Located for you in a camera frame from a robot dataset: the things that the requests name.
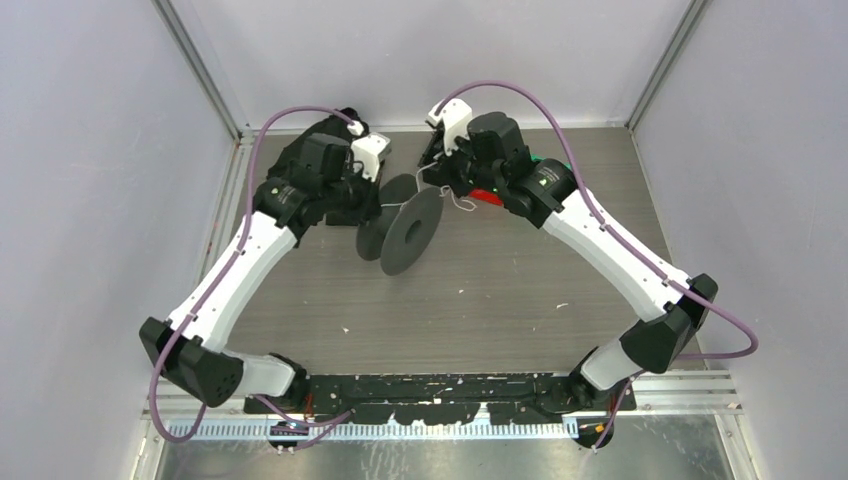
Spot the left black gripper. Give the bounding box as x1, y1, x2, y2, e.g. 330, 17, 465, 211
322, 161, 383, 226

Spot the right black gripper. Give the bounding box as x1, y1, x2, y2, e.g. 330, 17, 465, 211
435, 128, 504, 198

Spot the grey plastic cable spool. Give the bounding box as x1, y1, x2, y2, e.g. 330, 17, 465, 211
355, 174, 444, 276

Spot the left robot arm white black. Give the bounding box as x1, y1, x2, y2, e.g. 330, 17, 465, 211
139, 173, 381, 414

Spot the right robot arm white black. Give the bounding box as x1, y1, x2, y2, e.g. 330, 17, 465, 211
419, 132, 718, 411

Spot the red plastic bin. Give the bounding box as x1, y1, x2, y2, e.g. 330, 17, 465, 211
469, 189, 503, 206

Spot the black plastic bin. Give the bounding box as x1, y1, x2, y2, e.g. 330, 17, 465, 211
418, 129, 445, 169

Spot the green plastic bin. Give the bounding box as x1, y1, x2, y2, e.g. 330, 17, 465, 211
531, 154, 572, 170

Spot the black cloth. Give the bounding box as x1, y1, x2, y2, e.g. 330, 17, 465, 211
253, 107, 370, 234

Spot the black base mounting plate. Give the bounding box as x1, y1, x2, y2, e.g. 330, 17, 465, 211
244, 372, 626, 426

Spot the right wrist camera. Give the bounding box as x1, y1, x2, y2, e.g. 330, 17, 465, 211
425, 97, 531, 170

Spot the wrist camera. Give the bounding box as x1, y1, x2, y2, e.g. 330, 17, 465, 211
425, 97, 531, 170
289, 121, 392, 191

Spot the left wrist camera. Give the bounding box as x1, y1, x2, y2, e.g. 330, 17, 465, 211
289, 121, 392, 191

